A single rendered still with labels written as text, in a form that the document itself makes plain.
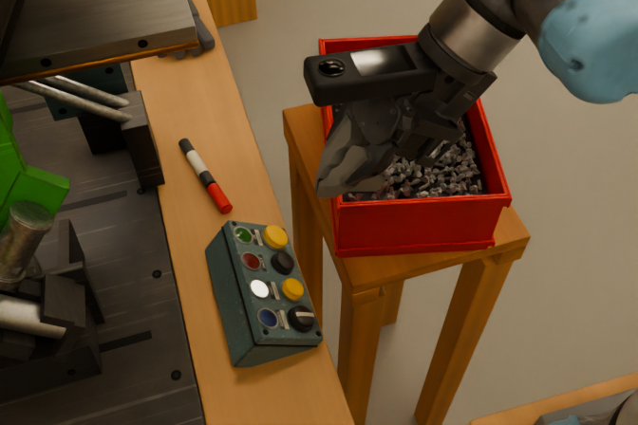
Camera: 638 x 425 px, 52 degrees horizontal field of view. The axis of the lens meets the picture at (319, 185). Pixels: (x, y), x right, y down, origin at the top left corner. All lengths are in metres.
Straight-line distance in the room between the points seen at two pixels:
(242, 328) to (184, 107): 0.37
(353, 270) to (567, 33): 0.49
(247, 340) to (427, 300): 1.15
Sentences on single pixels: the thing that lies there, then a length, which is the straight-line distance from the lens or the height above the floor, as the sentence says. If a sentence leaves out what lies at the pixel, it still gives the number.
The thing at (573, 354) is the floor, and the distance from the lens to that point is 1.81.
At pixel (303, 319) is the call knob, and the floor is 0.94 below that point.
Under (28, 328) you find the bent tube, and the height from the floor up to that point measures 0.98.
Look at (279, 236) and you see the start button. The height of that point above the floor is 0.94.
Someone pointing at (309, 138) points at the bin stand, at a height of 0.80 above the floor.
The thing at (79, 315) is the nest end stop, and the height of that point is 0.97.
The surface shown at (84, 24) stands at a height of 1.13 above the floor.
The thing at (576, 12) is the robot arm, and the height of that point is 1.28.
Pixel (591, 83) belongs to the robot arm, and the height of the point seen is 1.24.
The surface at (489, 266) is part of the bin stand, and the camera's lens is 0.98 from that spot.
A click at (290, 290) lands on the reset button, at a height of 0.94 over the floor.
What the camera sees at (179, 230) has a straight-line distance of 0.80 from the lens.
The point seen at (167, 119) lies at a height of 0.90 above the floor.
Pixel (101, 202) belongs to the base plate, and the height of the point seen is 0.90.
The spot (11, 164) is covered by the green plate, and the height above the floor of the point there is 1.12.
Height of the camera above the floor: 1.55
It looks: 52 degrees down
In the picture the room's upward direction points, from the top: straight up
